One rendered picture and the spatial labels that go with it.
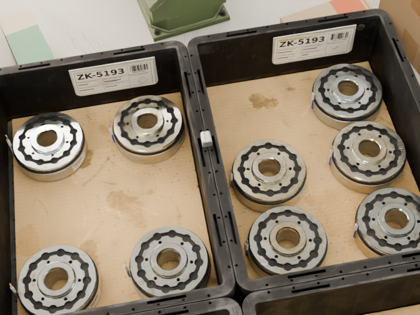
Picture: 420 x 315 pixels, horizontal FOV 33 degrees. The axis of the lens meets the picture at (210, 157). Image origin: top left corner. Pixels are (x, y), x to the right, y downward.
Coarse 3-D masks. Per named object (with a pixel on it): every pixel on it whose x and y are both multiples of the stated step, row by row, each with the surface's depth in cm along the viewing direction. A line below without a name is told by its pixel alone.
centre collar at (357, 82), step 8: (336, 80) 106; (344, 80) 106; (352, 80) 106; (360, 80) 105; (336, 88) 105; (360, 88) 105; (336, 96) 104; (344, 96) 104; (352, 96) 104; (360, 96) 104
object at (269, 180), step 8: (256, 160) 98; (264, 160) 99; (272, 160) 99; (280, 160) 98; (256, 168) 98; (280, 168) 98; (256, 176) 97; (264, 176) 97; (272, 176) 97; (280, 176) 97
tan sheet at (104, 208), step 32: (96, 128) 107; (96, 160) 104; (128, 160) 104; (192, 160) 103; (32, 192) 101; (64, 192) 101; (96, 192) 101; (128, 192) 101; (160, 192) 101; (192, 192) 100; (32, 224) 99; (64, 224) 98; (96, 224) 98; (128, 224) 98; (160, 224) 98; (192, 224) 98; (96, 256) 96; (128, 256) 95; (128, 288) 93
